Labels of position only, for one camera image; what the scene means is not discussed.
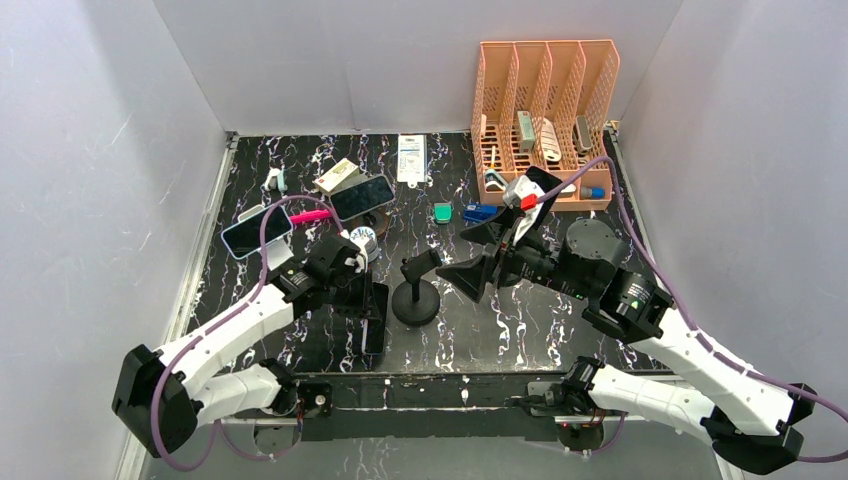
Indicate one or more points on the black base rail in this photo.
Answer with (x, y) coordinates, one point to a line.
(416, 405)

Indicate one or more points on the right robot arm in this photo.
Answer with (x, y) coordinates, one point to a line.
(749, 424)

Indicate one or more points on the pink marker pen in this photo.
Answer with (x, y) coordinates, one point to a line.
(311, 216)

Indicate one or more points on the white teal clip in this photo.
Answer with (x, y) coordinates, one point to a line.
(275, 183)

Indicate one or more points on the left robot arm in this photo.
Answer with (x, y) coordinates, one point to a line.
(163, 395)

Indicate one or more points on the white phone stand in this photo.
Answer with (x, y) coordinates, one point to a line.
(278, 251)

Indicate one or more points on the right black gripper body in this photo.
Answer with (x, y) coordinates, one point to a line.
(529, 260)

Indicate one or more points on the purple smartphone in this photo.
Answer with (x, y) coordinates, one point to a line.
(373, 340)

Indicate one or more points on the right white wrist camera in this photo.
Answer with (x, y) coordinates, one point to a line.
(522, 195)

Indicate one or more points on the black phone stand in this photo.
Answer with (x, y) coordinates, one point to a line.
(416, 302)

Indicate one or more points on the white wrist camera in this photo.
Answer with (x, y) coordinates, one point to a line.
(360, 259)
(522, 195)

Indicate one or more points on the light blue smartphone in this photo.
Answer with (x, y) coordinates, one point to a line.
(242, 239)

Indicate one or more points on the smartphone on back stand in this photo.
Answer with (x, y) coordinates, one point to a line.
(362, 198)

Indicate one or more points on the white blister pack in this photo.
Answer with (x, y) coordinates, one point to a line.
(411, 160)

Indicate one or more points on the orange file organizer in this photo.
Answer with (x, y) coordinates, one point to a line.
(554, 79)

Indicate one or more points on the grey item in organizer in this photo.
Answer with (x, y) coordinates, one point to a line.
(525, 131)

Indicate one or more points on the white cardboard box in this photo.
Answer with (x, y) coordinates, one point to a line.
(335, 176)

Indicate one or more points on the blue capped tube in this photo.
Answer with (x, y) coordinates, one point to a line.
(592, 193)

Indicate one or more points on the blue stapler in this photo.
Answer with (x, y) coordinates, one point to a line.
(476, 213)

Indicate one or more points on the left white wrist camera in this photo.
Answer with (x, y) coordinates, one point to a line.
(360, 259)

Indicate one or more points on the white item in organizer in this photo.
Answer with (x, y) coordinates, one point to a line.
(551, 150)

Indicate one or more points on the black smartphone on right stand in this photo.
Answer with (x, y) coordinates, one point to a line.
(550, 184)

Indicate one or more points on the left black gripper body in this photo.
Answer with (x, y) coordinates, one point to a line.
(349, 294)

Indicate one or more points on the dark item in organizer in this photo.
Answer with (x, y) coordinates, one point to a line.
(582, 136)

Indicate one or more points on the green small box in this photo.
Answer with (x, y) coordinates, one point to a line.
(442, 213)

